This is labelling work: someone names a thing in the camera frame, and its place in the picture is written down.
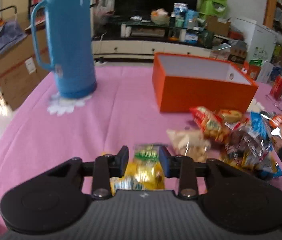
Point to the blue thermos flask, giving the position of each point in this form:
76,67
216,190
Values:
68,34

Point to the brown chocolate snack packet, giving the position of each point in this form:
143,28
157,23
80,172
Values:
248,150

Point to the brown cardboard box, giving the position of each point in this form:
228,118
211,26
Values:
20,73

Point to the white small fridge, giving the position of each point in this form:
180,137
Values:
260,39

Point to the fruit bowl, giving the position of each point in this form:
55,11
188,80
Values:
160,17

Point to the pink floral tablecloth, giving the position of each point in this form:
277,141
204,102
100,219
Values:
122,111

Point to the clear beige cracker packet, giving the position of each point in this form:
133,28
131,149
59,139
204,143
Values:
190,143

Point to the yellow green snack packet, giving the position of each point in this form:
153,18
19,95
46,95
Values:
144,172

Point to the red peanut snack packet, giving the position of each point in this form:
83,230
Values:
210,124

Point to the red soda can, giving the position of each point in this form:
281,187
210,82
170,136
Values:
276,91

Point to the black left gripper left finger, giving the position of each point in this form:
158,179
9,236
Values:
102,169

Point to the orange cardboard box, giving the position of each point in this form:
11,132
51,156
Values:
182,82

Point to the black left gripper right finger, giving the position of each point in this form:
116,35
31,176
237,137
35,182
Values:
183,168

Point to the white tv cabinet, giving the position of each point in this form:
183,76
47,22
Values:
145,50

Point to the green plastic drawer unit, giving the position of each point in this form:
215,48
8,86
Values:
216,8

